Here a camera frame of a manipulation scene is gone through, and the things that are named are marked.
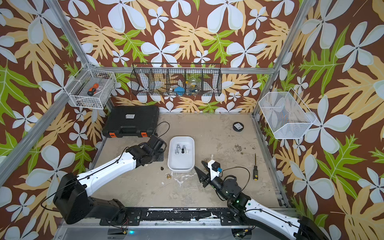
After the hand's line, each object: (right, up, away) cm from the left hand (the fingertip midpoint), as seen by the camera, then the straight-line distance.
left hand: (161, 152), depth 85 cm
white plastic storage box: (+10, -5, +11) cm, 16 cm away
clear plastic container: (+19, +42, +13) cm, 48 cm away
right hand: (+20, -4, -12) cm, 24 cm away
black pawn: (-1, -11, +6) cm, 12 cm away
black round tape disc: (+52, +15, +26) cm, 60 cm away
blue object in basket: (+10, +38, +9) cm, 40 cm away
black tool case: (-29, +19, +23) cm, 42 cm away
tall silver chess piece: (+8, +1, +14) cm, 16 cm away
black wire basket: (+23, +46, +12) cm, 52 cm away
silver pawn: (+7, -2, +11) cm, 13 cm away
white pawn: (+30, -4, +9) cm, 32 cm away
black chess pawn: (+11, -2, +13) cm, 17 cm away
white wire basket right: (+71, +21, -3) cm, 74 cm away
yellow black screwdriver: (+56, -12, +3) cm, 57 cm away
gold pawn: (+26, -6, +6) cm, 27 cm away
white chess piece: (+14, -2, +11) cm, 18 cm away
